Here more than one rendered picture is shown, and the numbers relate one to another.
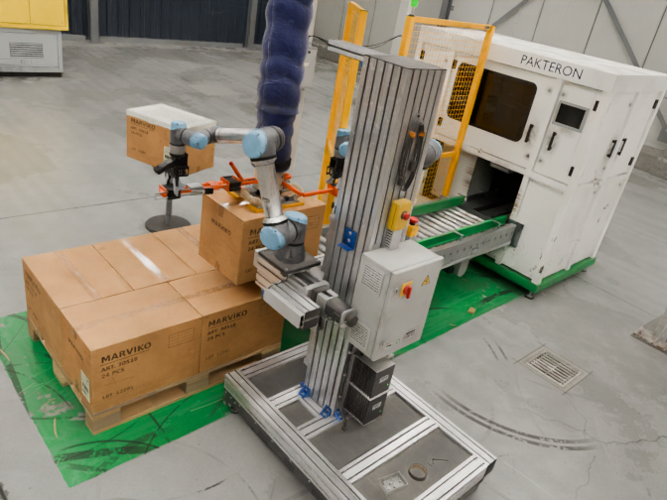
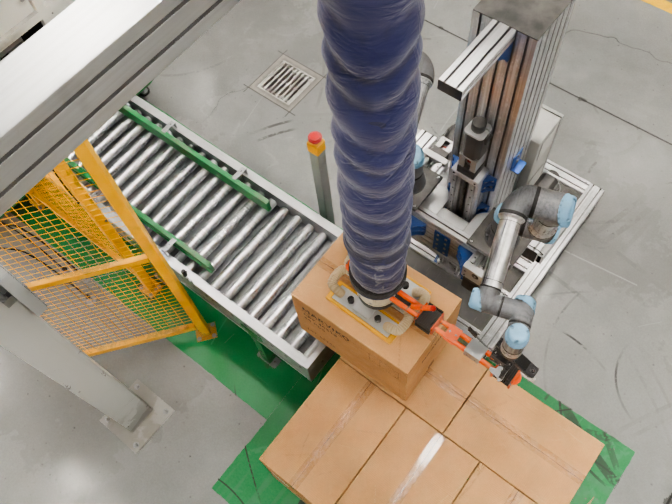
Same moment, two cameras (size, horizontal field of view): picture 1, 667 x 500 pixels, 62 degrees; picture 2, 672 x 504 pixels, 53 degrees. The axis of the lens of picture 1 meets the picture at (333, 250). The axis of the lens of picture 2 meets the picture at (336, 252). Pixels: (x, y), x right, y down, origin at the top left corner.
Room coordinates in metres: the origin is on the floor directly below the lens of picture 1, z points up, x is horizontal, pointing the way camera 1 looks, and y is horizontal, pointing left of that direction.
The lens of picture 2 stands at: (3.09, 1.56, 3.67)
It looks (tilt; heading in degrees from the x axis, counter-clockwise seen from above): 63 degrees down; 272
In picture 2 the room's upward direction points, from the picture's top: 8 degrees counter-clockwise
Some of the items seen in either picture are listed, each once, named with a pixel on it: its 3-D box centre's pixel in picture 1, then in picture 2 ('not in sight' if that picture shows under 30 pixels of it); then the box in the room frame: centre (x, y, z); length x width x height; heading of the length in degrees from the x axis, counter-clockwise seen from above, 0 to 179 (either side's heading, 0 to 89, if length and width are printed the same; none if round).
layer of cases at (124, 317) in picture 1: (158, 302); (427, 459); (2.83, 0.99, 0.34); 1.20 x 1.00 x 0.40; 137
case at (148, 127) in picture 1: (171, 139); not in sight; (4.49, 1.51, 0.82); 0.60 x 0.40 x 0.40; 67
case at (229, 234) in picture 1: (262, 229); (376, 314); (3.00, 0.44, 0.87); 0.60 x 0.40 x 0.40; 138
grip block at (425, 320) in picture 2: (230, 183); (429, 318); (2.81, 0.61, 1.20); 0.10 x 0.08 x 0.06; 46
